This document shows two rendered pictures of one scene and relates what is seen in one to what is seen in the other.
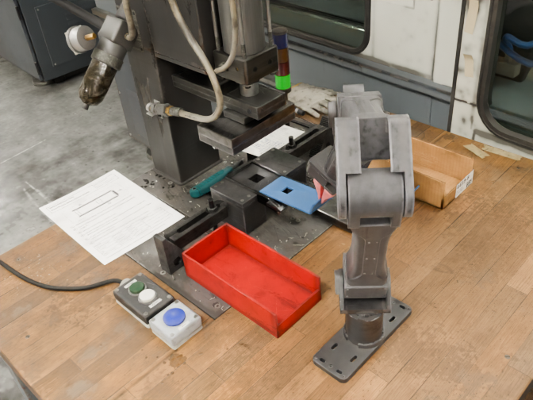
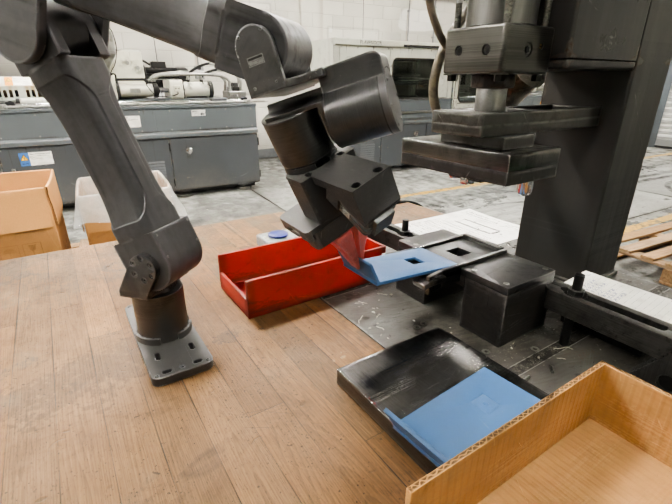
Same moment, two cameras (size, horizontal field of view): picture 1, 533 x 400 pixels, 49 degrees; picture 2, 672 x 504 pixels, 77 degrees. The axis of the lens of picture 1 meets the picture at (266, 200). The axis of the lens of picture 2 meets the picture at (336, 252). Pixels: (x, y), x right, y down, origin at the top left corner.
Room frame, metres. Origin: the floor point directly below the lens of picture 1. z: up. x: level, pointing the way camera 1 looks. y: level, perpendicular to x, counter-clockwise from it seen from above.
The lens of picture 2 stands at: (0.96, -0.58, 1.22)
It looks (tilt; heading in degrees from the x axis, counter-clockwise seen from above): 22 degrees down; 99
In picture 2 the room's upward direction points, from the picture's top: straight up
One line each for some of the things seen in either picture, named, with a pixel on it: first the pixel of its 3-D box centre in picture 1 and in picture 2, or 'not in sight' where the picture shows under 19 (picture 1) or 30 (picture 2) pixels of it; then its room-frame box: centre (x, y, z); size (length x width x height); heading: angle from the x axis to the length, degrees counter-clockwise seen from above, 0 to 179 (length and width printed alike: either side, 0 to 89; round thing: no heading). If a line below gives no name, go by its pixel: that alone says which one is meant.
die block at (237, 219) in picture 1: (260, 191); (466, 283); (1.06, 0.01, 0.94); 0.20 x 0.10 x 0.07; 133
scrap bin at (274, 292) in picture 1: (250, 275); (304, 266); (0.80, 0.05, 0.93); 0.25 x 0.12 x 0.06; 43
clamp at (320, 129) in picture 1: (303, 148); (604, 324); (1.20, -0.10, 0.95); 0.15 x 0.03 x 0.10; 133
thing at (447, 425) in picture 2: not in sight; (468, 407); (1.03, -0.25, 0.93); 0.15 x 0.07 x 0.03; 46
